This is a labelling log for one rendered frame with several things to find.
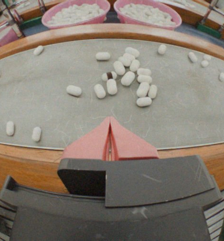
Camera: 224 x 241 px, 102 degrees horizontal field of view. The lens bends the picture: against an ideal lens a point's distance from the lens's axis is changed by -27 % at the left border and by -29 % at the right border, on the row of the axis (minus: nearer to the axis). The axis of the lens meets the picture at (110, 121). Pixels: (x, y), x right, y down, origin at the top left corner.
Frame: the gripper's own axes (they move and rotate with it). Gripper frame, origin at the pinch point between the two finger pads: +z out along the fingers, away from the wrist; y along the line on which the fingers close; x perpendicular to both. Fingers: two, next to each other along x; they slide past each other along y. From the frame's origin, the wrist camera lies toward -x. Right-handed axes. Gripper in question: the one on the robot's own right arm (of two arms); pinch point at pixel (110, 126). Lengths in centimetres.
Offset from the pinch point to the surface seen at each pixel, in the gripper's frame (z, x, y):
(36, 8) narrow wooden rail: 52, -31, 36
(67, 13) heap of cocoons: 44, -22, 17
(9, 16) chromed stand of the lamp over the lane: 25.7, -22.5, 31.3
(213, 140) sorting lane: 6.5, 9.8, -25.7
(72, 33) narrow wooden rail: 27.9, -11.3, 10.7
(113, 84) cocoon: 14.5, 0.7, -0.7
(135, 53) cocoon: 21.6, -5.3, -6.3
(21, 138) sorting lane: 7.3, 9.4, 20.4
